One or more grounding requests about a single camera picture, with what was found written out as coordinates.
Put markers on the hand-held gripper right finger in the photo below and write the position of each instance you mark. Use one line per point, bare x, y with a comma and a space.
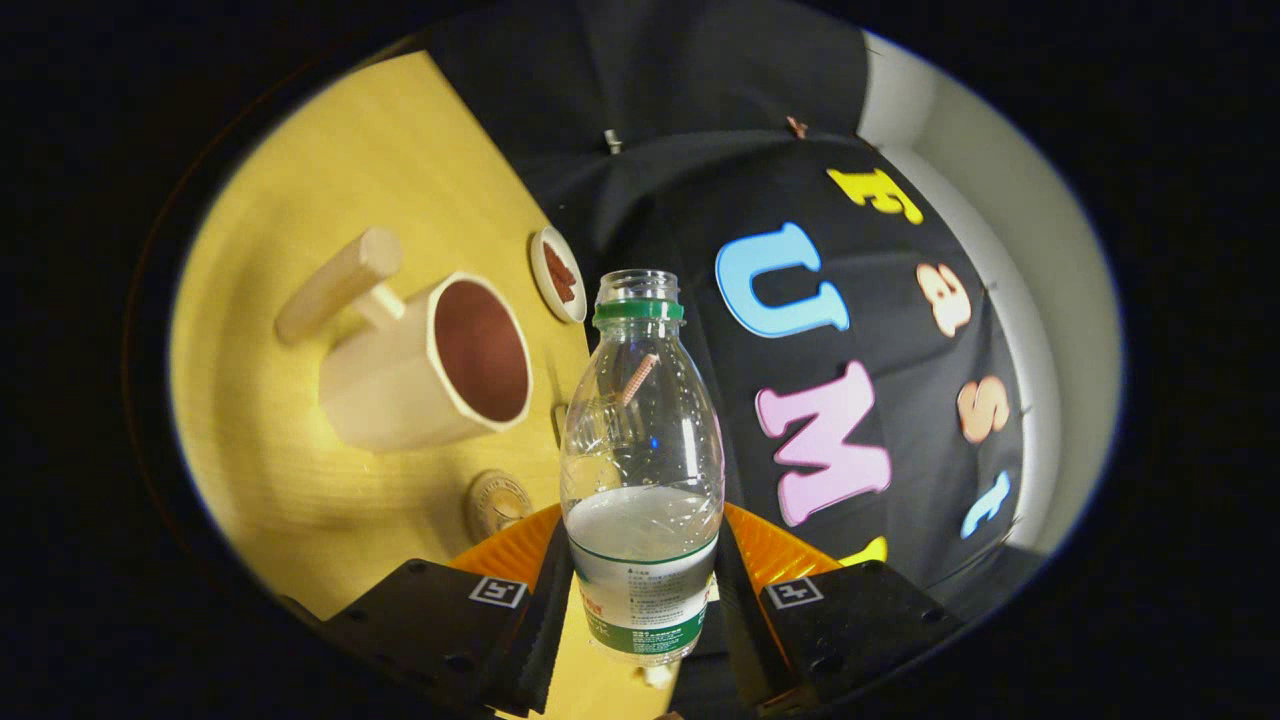
850, 620

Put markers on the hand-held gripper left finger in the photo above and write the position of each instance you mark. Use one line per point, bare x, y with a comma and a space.
440, 625

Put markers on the round wooden coaster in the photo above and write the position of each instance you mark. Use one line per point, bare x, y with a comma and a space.
495, 505

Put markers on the clear plastic juice bottle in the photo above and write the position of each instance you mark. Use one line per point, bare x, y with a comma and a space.
640, 590

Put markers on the striped pink straw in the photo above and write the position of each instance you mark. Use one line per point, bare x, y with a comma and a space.
638, 380

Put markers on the white round plate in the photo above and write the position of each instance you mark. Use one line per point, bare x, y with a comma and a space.
548, 290

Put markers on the brown sausage pieces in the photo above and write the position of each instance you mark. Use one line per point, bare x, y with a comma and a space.
560, 272

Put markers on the wooden table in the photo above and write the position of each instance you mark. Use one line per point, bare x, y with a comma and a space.
300, 180

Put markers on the red clip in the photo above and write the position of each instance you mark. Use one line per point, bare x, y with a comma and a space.
797, 126

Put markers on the silver metal clip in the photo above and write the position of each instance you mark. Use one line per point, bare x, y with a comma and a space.
613, 140

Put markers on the black backdrop cloth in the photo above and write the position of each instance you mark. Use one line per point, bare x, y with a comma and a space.
700, 100

